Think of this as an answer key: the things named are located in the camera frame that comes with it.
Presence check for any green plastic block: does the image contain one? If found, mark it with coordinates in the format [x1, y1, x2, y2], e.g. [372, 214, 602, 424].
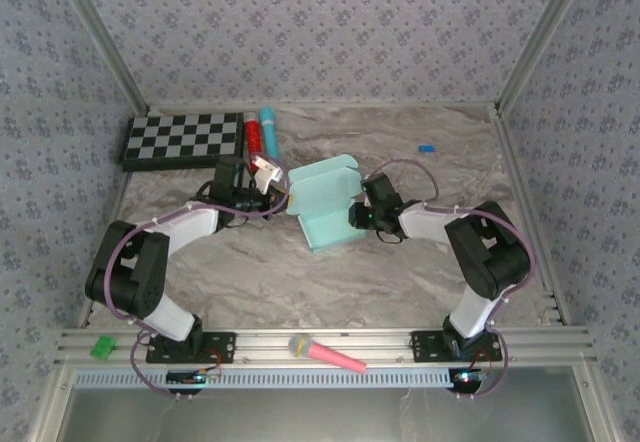
[88, 335, 118, 361]

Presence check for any teal marker pen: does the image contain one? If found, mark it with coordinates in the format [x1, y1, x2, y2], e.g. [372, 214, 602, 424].
[258, 106, 281, 161]

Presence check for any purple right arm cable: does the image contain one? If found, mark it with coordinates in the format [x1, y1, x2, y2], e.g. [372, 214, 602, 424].
[367, 157, 539, 402]

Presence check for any aluminium side rail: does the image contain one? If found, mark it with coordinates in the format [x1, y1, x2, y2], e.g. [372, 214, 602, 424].
[492, 104, 571, 328]
[74, 106, 151, 331]

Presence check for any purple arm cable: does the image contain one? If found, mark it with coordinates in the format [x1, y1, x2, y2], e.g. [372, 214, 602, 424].
[367, 157, 539, 402]
[102, 151, 292, 402]

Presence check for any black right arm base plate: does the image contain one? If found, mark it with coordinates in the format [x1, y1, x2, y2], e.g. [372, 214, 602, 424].
[409, 330, 503, 363]

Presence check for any grey slotted cable duct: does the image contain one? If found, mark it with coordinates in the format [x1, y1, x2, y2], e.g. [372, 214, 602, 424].
[73, 367, 454, 389]

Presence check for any aluminium frame post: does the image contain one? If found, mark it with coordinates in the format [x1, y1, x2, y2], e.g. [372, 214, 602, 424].
[494, 0, 596, 113]
[49, 0, 151, 116]

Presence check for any pink toy microphone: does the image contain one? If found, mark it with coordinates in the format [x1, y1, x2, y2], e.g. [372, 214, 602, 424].
[287, 332, 369, 374]

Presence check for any grey metal sheet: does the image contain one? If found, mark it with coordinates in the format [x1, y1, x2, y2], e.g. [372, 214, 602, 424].
[54, 386, 596, 442]

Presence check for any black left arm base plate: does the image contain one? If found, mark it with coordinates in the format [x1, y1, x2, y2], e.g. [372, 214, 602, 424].
[145, 331, 237, 365]

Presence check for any thin aluminium wall rail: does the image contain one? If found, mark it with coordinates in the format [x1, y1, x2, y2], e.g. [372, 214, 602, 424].
[147, 101, 501, 112]

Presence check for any light teal paper box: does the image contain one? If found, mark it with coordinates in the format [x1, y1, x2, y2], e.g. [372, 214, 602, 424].
[287, 153, 362, 258]

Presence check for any red glitter tube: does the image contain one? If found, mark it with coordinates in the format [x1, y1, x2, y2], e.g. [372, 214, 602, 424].
[243, 113, 264, 163]

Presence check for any black grey chessboard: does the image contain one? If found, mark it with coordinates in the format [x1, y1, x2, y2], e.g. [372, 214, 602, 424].
[118, 111, 246, 173]

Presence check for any long aluminium mounting rail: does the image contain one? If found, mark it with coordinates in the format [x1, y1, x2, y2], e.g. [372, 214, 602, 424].
[53, 326, 599, 368]

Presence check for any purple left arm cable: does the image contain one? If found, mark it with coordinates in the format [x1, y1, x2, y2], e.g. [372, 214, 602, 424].
[102, 151, 292, 402]

